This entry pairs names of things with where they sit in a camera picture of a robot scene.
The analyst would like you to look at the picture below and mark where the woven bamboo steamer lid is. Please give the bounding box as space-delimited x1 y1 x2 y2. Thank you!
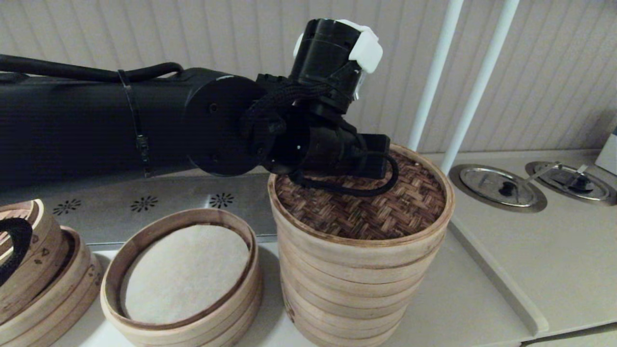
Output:
268 144 456 270

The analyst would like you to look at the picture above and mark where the round steel lid left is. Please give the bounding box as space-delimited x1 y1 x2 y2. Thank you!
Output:
449 165 547 214

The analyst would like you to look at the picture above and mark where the round steel lid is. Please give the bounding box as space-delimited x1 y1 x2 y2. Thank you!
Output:
449 165 547 214
524 161 617 208

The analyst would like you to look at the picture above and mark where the steel pot lid black knob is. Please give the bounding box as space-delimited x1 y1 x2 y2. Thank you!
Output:
534 165 610 202
459 168 538 208

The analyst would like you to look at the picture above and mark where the tall bamboo steamer stack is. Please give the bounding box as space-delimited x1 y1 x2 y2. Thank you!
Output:
277 227 437 347

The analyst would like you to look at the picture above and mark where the round steel lid right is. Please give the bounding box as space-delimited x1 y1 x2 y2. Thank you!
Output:
524 161 617 208

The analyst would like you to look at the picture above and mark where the white paper steamer liner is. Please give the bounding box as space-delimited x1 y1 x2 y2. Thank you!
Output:
121 224 251 324

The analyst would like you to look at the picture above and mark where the short bamboo steamer stack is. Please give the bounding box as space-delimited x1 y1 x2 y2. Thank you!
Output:
100 208 263 347

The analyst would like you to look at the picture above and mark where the wide shallow bamboo steamer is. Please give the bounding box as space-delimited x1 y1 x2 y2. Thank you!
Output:
0 227 104 347

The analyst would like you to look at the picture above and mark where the bamboo steamer with heart marks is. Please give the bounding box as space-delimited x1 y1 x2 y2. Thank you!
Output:
0 199 66 326

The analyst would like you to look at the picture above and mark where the white metal pole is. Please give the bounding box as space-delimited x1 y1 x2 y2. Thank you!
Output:
407 0 464 152
440 0 520 175

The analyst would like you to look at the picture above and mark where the steel plate with flower holes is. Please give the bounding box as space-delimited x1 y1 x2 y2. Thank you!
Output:
30 171 290 246

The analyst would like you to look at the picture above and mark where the white box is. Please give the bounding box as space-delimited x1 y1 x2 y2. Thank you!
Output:
594 126 617 176

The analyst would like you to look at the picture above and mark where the black smooth hose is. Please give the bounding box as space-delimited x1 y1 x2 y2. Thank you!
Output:
0 54 184 83

